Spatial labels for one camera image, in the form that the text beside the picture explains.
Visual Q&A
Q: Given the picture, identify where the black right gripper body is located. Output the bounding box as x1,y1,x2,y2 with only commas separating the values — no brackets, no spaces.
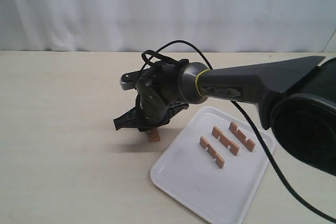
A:
113,87,189,132

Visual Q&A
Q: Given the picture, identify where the wooden notched piece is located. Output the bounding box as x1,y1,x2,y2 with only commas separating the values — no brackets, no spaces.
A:
212,126,240,156
146,129,161,143
199,136,225,169
229,122,256,152

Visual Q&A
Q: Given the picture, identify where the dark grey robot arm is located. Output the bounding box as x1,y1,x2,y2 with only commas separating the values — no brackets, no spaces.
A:
113,55,335,175

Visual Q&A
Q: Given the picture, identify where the white plastic tray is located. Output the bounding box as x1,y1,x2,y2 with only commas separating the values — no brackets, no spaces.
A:
150,106,269,223

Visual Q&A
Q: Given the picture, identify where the white curtain backdrop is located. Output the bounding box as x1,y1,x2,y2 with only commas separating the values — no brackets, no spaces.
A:
1,0,335,52

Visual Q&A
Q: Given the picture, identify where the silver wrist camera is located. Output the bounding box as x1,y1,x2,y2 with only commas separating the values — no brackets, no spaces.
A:
120,70,142,91

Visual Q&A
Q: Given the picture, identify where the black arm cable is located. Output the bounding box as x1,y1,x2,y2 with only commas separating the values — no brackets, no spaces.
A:
141,40,336,222

